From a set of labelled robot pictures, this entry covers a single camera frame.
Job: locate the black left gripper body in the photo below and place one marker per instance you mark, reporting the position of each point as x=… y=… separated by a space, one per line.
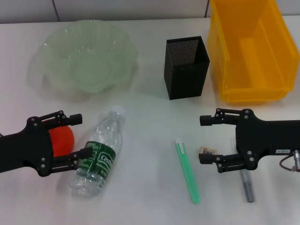
x=25 y=147

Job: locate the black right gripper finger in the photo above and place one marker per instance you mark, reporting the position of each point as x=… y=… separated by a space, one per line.
x=206 y=159
x=206 y=120

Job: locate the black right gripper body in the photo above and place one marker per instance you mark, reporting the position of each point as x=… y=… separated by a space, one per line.
x=257 y=138

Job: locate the yellow plastic bin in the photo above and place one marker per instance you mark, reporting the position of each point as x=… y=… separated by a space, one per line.
x=218 y=47

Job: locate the orange fruit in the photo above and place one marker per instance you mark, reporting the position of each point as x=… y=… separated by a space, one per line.
x=63 y=140

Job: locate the black mesh pen holder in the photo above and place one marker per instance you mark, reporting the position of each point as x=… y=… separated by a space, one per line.
x=185 y=79

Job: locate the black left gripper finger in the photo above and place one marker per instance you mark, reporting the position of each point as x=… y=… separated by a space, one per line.
x=70 y=158
x=75 y=119

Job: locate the clear green-label water bottle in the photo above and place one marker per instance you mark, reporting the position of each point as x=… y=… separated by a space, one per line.
x=103 y=145

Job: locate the beige eraser with barcode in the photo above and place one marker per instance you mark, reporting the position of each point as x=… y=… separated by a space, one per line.
x=208 y=150

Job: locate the green glass fruit plate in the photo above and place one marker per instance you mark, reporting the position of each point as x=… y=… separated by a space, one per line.
x=82 y=58

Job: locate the grey pen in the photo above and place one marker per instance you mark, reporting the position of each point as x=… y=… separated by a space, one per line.
x=248 y=187

